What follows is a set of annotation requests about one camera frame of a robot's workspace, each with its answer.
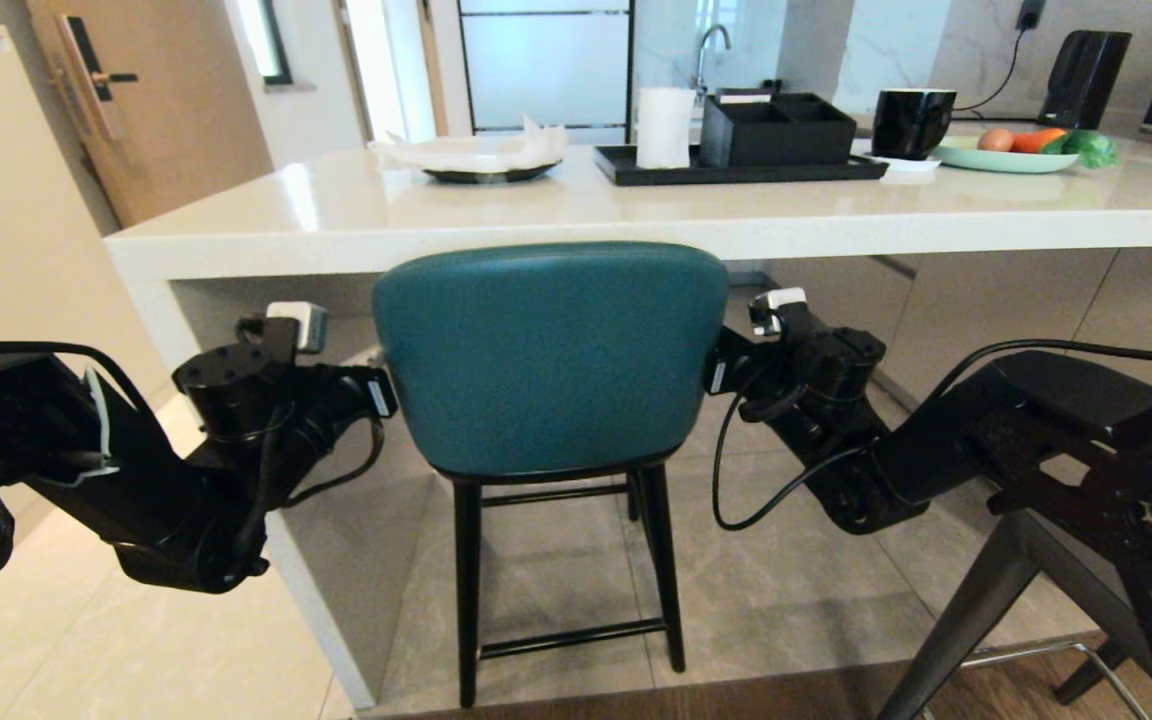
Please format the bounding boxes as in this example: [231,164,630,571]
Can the beige cabinet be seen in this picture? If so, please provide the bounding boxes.
[0,20,177,401]

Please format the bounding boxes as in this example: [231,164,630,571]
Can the white coaster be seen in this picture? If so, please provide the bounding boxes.
[851,150,942,174]

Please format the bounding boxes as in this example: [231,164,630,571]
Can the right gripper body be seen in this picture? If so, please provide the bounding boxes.
[703,326,819,413]

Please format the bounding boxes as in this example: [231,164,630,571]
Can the black cable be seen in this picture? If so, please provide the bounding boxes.
[931,338,1152,401]
[276,414,388,511]
[710,388,877,532]
[0,340,142,406]

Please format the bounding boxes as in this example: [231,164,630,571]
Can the wooden door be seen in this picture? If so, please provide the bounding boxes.
[24,0,275,229]

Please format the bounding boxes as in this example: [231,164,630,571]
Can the black countertop appliance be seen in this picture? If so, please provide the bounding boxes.
[1038,29,1133,131]

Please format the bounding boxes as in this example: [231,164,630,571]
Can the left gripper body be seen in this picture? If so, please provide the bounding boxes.
[278,364,400,473]

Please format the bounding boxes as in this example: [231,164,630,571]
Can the door lock handle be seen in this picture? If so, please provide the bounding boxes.
[56,14,139,142]

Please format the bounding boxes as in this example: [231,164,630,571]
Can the frosted glass door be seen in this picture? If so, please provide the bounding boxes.
[455,0,636,138]

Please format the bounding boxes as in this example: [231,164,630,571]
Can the pale green plate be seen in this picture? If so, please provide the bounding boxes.
[932,134,1082,175]

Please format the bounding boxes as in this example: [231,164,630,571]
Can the black metal stool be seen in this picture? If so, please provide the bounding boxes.
[876,508,1152,720]

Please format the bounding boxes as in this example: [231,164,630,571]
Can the white kitchen counter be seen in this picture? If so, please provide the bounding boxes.
[103,118,1152,711]

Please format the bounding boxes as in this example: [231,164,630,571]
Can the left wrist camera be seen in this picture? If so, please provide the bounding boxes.
[236,302,329,367]

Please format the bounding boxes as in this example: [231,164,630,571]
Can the window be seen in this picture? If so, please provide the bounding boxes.
[234,0,295,88]

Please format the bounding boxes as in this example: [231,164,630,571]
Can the black tray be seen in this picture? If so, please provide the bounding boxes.
[594,144,890,187]

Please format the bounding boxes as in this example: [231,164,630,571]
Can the white paper roll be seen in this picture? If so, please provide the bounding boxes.
[635,86,697,170]

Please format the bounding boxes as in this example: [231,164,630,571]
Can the black power cord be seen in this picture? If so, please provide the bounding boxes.
[954,0,1049,113]

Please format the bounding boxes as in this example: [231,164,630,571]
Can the white paper napkin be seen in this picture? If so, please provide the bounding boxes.
[367,114,569,174]

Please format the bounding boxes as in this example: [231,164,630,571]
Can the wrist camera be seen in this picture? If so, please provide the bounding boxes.
[236,302,329,367]
[749,287,810,338]

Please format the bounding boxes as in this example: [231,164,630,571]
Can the green leafy vegetable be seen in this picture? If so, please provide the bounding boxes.
[1044,129,1119,169]

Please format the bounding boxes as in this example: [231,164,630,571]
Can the black organizer box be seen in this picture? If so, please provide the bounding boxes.
[699,92,858,169]

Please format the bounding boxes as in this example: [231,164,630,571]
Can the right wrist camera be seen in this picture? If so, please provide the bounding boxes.
[749,287,810,338]

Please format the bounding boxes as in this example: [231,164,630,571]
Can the chrome faucet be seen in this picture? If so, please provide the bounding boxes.
[690,22,735,104]

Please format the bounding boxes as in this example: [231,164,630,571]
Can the teal bar stool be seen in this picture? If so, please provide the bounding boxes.
[372,241,731,709]

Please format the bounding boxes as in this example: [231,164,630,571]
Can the black mug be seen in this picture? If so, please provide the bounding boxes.
[872,88,958,161]

